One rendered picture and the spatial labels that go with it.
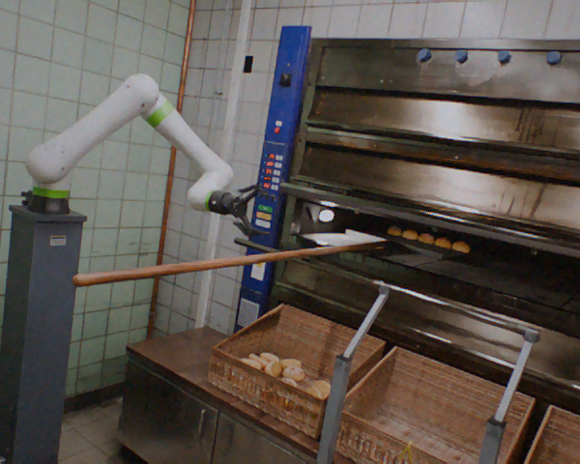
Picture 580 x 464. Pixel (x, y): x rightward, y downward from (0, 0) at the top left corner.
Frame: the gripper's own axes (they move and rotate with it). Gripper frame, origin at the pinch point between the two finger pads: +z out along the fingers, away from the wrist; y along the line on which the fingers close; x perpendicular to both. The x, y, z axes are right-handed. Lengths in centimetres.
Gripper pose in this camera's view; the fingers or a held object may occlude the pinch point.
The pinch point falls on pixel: (269, 215)
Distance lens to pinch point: 185.6
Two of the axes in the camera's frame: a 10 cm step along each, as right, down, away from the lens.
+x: -5.7, 0.2, -8.2
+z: 8.0, 2.2, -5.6
